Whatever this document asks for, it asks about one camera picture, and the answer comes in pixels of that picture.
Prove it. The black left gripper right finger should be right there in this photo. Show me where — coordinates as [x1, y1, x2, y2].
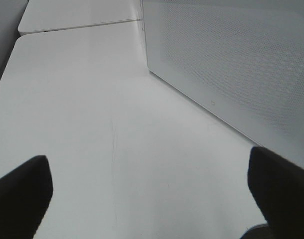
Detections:
[247, 146, 304, 239]

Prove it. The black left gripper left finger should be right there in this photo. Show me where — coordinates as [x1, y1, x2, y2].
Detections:
[0, 155, 53, 239]

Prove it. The white microwave door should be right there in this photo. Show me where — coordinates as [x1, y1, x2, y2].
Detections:
[142, 0, 304, 169]

